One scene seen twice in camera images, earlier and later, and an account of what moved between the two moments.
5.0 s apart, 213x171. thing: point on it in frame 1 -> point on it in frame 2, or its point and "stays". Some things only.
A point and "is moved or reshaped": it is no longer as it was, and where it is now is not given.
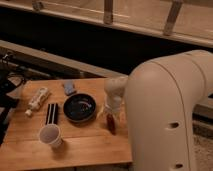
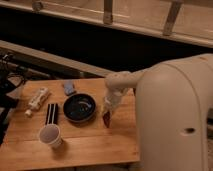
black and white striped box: (52, 114) stays
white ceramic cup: (51, 134) stays
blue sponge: (69, 87) stays
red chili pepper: (111, 124) is moved or reshaped
